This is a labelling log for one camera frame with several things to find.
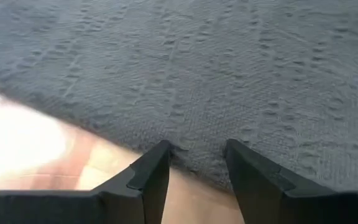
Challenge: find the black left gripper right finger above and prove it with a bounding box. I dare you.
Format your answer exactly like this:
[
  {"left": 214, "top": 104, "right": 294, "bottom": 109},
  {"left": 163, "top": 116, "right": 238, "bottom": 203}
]
[{"left": 224, "top": 139, "right": 358, "bottom": 224}]

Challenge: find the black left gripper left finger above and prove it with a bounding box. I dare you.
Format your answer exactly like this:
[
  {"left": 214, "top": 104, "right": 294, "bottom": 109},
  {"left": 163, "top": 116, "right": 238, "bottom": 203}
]
[{"left": 0, "top": 139, "right": 173, "bottom": 224}]

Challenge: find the grey towel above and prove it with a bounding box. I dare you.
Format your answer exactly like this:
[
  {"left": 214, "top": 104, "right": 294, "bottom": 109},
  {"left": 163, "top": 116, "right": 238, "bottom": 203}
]
[{"left": 0, "top": 0, "right": 358, "bottom": 193}]

